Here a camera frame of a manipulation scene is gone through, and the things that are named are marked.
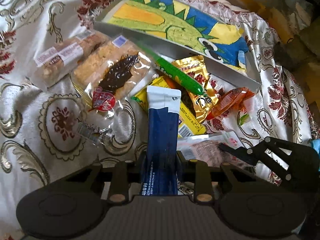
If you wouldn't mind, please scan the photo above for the clear pack with dark snack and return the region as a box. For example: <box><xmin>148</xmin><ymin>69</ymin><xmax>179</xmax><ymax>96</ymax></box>
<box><xmin>71</xmin><ymin>35</ymin><xmax>155</xmax><ymax>145</ymax></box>

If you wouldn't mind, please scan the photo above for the rice cracker bar pack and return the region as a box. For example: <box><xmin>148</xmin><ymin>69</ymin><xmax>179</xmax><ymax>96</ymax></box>
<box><xmin>26</xmin><ymin>30</ymin><xmax>109</xmax><ymax>91</ymax></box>

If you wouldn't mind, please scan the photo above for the orange red snack packet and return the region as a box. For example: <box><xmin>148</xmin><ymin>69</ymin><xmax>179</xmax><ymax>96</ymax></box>
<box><xmin>206</xmin><ymin>87</ymin><xmax>255</xmax><ymax>120</ymax></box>

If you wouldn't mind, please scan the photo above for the blue white snack stick pack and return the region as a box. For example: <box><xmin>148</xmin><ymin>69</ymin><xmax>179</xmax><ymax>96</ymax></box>
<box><xmin>141</xmin><ymin>86</ymin><xmax>181</xmax><ymax>196</ymax></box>

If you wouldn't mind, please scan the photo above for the floral satin bedspread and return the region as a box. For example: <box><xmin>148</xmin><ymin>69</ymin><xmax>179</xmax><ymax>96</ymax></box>
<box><xmin>1</xmin><ymin>0</ymin><xmax>319</xmax><ymax>239</ymax></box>

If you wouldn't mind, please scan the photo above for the wooden bed frame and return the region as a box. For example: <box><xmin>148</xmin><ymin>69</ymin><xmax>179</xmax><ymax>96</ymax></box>
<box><xmin>236</xmin><ymin>0</ymin><xmax>319</xmax><ymax>120</ymax></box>

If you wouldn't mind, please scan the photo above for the gold snack packet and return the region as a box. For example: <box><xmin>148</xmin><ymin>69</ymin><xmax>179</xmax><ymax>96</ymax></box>
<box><xmin>171</xmin><ymin>55</ymin><xmax>221</xmax><ymax>124</ymax></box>

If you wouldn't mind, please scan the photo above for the yellow snack bar packet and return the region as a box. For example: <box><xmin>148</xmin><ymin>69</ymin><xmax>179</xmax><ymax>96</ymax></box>
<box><xmin>131</xmin><ymin>76</ymin><xmax>206</xmax><ymax>138</ymax></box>

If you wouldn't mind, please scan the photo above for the grey tray with dinosaur drawing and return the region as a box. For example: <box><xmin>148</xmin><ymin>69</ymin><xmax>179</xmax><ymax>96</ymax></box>
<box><xmin>94</xmin><ymin>0</ymin><xmax>261</xmax><ymax>91</ymax></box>

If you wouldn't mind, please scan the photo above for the green sausage stick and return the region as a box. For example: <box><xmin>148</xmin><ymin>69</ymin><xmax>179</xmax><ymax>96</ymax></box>
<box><xmin>137</xmin><ymin>41</ymin><xmax>204</xmax><ymax>95</ymax></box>

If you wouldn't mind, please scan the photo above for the white pink snack packet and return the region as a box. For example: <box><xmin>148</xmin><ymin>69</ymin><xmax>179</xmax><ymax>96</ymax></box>
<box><xmin>177</xmin><ymin>130</ymin><xmax>251</xmax><ymax>168</ymax></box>

